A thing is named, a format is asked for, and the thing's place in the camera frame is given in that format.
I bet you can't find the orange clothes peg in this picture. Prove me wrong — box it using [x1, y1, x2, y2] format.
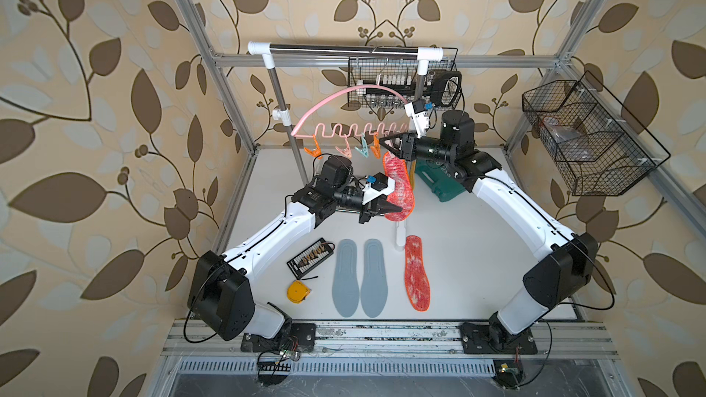
[304, 146, 323, 158]

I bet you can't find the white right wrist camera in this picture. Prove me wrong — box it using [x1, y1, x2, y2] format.
[404, 99, 433, 138]

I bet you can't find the red insole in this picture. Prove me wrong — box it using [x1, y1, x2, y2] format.
[382, 152, 416, 222]
[404, 235, 431, 312]

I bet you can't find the light blue insole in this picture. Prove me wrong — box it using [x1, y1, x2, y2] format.
[360, 239, 388, 318]
[332, 239, 360, 318]

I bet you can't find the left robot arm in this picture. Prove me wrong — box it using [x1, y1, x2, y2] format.
[187, 154, 404, 341]

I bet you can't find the pink multi-clip hanger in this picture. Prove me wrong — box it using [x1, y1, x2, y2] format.
[292, 85, 413, 143]

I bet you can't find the yellow tape measure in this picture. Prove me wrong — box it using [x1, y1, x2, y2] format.
[286, 280, 311, 304]

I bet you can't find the black wire basket wall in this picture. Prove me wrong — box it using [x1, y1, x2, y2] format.
[343, 47, 463, 113]
[522, 71, 671, 197]

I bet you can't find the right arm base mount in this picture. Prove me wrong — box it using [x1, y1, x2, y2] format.
[459, 314, 538, 355]

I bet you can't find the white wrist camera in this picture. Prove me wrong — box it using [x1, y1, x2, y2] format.
[404, 99, 433, 138]
[362, 173, 395, 204]

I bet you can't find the plastic bag in basket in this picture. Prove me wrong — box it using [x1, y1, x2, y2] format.
[542, 116, 594, 162]

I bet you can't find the aluminium frame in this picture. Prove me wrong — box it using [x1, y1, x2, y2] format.
[137, 0, 706, 397]

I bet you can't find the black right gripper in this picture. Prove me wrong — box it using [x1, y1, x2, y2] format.
[381, 130, 457, 167]

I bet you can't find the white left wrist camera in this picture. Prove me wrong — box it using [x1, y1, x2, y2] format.
[362, 173, 395, 204]

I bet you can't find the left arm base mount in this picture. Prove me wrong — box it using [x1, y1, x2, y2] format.
[241, 318, 316, 387]

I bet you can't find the small electronics board with wires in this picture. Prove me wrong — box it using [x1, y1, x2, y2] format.
[493, 360, 524, 390]

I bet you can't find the black wire basket right wall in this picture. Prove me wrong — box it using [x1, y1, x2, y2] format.
[522, 71, 671, 197]

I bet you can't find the black wire basket back wall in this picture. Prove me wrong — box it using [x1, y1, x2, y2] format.
[343, 47, 463, 113]

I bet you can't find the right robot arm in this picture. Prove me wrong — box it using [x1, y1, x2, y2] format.
[380, 110, 599, 347]

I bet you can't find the white clothes rack with steel bars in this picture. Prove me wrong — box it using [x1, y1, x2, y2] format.
[246, 39, 445, 253]

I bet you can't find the green plastic tool case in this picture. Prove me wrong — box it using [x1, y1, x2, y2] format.
[415, 160, 465, 202]

